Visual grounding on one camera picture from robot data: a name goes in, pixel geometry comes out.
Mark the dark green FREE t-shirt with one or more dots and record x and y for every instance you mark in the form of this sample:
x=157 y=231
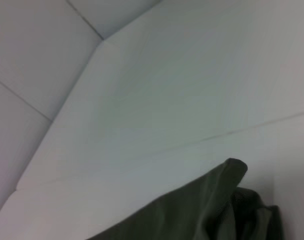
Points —
x=192 y=215

